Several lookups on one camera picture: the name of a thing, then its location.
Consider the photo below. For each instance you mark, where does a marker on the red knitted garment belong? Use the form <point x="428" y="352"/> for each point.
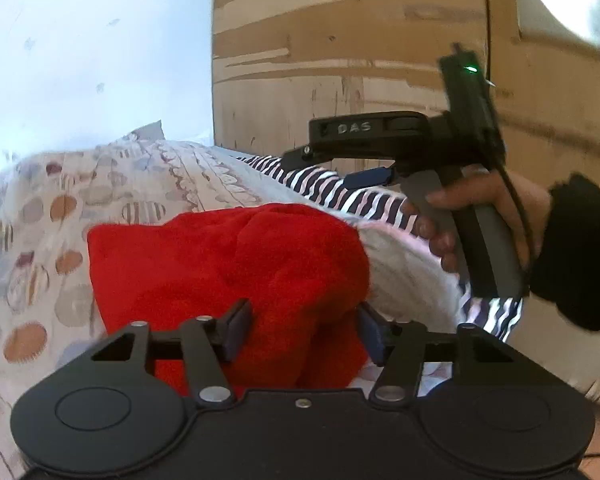
<point x="302" y="270"/>

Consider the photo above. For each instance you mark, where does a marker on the right hand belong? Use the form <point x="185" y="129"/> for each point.
<point x="479" y="187"/>

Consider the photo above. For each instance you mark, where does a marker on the wooden wardrobe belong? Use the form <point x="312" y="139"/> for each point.
<point x="277" y="64"/>

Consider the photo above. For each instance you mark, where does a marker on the patchwork patterned bedspread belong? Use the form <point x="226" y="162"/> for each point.
<point x="48" y="204"/>

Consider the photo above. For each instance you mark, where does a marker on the black sleeved right forearm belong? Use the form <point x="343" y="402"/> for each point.
<point x="567" y="270"/>

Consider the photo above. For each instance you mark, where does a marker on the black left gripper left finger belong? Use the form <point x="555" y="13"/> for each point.
<point x="207" y="343"/>

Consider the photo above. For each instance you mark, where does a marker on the striped black white cloth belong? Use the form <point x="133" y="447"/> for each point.
<point x="406" y="281"/>

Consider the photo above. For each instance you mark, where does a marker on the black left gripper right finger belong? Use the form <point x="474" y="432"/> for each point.
<point x="399" y="349"/>

